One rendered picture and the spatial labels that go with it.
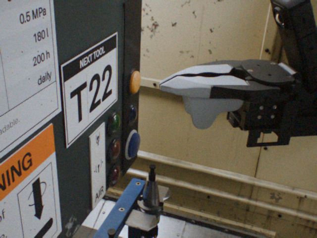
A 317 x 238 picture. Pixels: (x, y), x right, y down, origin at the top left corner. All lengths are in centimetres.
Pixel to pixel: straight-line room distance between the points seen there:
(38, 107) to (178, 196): 118
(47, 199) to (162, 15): 90
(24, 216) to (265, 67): 31
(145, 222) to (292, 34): 60
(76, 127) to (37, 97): 7
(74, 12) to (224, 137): 99
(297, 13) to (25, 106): 29
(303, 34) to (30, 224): 32
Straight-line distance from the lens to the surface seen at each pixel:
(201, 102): 43
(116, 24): 38
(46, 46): 28
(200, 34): 114
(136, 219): 93
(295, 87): 46
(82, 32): 32
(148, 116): 129
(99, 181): 41
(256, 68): 47
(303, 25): 45
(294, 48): 46
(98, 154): 39
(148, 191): 93
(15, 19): 25
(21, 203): 29
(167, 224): 147
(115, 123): 39
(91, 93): 34
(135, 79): 42
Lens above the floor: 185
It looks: 28 degrees down
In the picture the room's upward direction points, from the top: 3 degrees clockwise
